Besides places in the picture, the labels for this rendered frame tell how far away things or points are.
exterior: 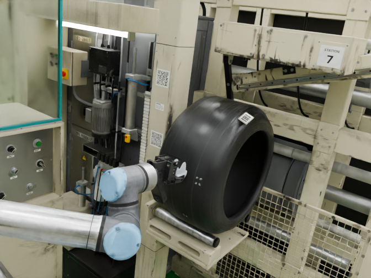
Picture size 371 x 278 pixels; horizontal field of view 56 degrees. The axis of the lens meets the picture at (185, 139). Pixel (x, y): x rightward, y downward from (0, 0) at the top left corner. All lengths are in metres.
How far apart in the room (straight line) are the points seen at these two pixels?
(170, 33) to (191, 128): 0.43
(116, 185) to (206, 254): 0.66
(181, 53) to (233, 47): 0.26
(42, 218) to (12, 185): 0.78
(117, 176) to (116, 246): 0.20
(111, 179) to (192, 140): 0.42
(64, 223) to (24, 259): 0.95
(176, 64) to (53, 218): 0.88
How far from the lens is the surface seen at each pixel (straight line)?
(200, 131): 1.33
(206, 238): 1.54
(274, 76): 1.74
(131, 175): 1.03
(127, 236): 0.90
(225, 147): 1.29
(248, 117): 1.37
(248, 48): 1.64
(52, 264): 1.99
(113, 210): 1.04
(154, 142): 1.67
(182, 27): 1.54
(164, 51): 1.57
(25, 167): 1.70
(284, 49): 1.57
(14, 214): 0.94
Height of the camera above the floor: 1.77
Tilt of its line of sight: 19 degrees down
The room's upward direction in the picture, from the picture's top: 7 degrees clockwise
